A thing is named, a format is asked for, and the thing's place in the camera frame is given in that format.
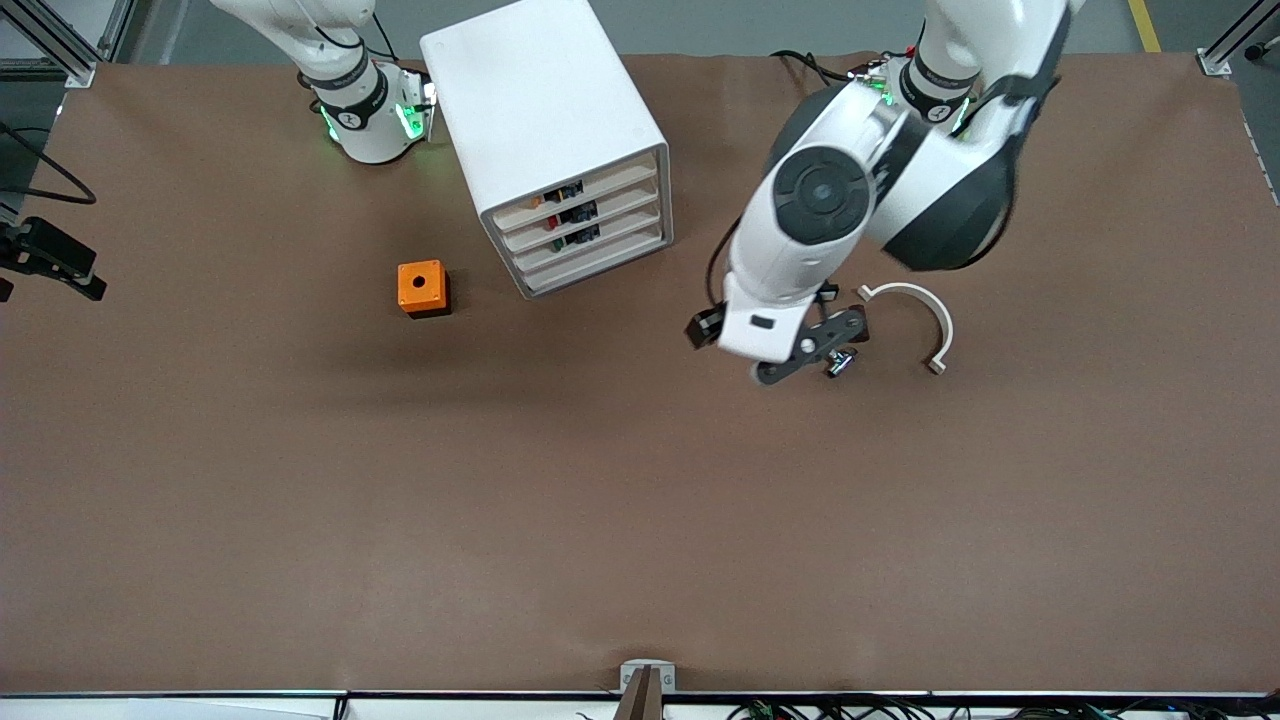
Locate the white curved bracket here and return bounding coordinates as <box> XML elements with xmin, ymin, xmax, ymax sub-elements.
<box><xmin>857</xmin><ymin>282</ymin><xmax>955</xmax><ymax>376</ymax></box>

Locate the white drawer cabinet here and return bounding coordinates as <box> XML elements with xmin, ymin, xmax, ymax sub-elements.
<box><xmin>420</xmin><ymin>0</ymin><xmax>674</xmax><ymax>301</ymax></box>

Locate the brown table cover sheet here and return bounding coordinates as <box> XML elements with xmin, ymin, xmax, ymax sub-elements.
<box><xmin>0</xmin><ymin>52</ymin><xmax>1280</xmax><ymax>696</ymax></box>

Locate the yellow floor tape strip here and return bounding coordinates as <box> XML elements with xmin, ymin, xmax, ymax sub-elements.
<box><xmin>1128</xmin><ymin>0</ymin><xmax>1163</xmax><ymax>53</ymax></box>

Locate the black left base cable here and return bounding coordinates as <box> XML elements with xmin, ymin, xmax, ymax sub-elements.
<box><xmin>770</xmin><ymin>50</ymin><xmax>881</xmax><ymax>83</ymax></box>

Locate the white flat panel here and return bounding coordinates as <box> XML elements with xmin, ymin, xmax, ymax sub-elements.
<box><xmin>0</xmin><ymin>697</ymin><xmax>341</xmax><ymax>720</ymax></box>

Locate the black right base cable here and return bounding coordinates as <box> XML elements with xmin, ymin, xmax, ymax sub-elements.
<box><xmin>368</xmin><ymin>10</ymin><xmax>403</xmax><ymax>63</ymax></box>

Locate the grey metal mounting bracket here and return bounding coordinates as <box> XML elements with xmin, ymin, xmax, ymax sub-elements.
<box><xmin>619</xmin><ymin>659</ymin><xmax>677</xmax><ymax>694</ymax></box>

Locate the black base cable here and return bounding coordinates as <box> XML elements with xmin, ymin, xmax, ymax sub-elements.
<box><xmin>770</xmin><ymin>50</ymin><xmax>881</xmax><ymax>83</ymax></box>
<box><xmin>368</xmin><ymin>10</ymin><xmax>403</xmax><ymax>63</ymax></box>

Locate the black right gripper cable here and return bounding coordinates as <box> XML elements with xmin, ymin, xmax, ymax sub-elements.
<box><xmin>0</xmin><ymin>120</ymin><xmax>98</xmax><ymax>204</ymax></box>

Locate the brown camera post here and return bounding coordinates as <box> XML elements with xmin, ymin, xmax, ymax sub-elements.
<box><xmin>612</xmin><ymin>667</ymin><xmax>667</xmax><ymax>720</ymax></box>

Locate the orange button box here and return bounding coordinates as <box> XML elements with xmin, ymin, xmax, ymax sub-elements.
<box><xmin>397</xmin><ymin>260</ymin><xmax>452</xmax><ymax>320</ymax></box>

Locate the aluminium frame profile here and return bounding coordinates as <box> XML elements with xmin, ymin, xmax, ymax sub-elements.
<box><xmin>1195</xmin><ymin>0</ymin><xmax>1280</xmax><ymax>79</ymax></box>
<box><xmin>0</xmin><ymin>0</ymin><xmax>136</xmax><ymax>89</ymax></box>

